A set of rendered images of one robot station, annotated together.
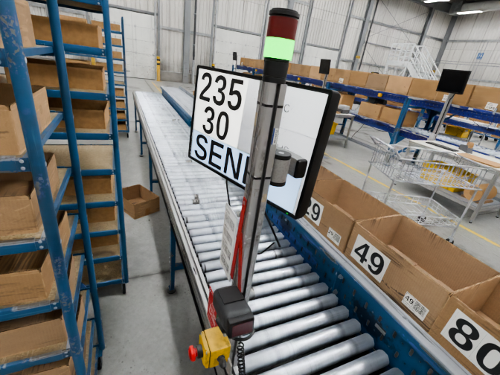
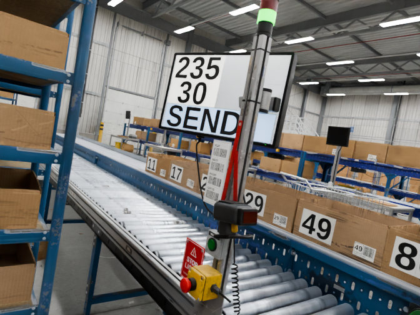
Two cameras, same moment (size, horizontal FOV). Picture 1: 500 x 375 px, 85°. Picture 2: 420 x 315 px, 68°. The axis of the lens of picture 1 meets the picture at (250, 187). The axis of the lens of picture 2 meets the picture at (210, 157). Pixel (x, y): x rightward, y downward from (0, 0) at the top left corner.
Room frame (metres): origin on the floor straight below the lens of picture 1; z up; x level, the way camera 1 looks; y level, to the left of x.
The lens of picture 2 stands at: (-0.34, 0.23, 1.24)
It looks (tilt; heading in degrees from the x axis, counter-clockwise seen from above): 3 degrees down; 350
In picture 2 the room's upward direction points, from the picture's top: 10 degrees clockwise
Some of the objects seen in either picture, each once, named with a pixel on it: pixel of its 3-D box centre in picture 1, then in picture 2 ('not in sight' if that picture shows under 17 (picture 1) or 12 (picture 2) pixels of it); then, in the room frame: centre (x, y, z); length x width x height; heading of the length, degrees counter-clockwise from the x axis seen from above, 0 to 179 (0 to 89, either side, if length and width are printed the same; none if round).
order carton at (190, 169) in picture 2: not in sight; (199, 176); (1.91, -0.12, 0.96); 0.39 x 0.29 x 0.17; 27
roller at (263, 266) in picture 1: (256, 268); (209, 257); (0.99, -0.08, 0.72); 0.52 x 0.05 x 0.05; 117
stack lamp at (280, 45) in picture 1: (280, 39); (267, 12); (0.53, -0.01, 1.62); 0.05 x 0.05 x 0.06
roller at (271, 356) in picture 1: (303, 344); (275, 303); (0.64, -0.26, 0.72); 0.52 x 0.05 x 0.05; 117
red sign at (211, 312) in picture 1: (216, 320); (198, 266); (0.58, 0.04, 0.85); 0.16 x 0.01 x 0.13; 27
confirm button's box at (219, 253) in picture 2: not in sight; (215, 244); (0.52, 0.02, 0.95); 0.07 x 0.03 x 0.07; 27
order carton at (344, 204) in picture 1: (342, 211); (281, 205); (1.21, -0.48, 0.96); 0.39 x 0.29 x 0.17; 27
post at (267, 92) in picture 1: (242, 270); (234, 190); (0.53, -0.01, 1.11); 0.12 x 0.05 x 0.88; 27
